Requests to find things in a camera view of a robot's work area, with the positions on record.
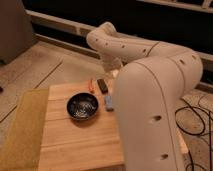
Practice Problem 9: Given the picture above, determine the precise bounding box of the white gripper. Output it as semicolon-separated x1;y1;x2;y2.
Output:
100;54;123;79

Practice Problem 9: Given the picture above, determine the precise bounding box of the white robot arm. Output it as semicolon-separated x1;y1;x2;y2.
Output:
86;22;203;171

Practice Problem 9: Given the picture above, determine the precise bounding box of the black rectangular block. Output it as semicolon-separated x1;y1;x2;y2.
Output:
97;79;108;94

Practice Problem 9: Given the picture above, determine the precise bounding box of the orange marker pen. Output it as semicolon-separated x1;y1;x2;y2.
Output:
88;79;94;93

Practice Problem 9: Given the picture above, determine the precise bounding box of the blue rectangular block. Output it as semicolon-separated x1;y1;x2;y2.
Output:
104;95;114;111

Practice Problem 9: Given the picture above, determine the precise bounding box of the black metal bowl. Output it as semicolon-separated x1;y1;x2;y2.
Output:
67;92;99;121

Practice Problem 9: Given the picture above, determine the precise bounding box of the wooden cutting board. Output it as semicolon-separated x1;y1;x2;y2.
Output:
38;82;124;171

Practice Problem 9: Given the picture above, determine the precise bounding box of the grey cabinet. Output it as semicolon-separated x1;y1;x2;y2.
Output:
0;0;37;64

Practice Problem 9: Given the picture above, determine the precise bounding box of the yellow-green cloth mat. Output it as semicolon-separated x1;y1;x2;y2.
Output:
0;89;49;171

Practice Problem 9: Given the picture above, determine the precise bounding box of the black floor cable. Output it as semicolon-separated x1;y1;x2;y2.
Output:
174;94;213;171

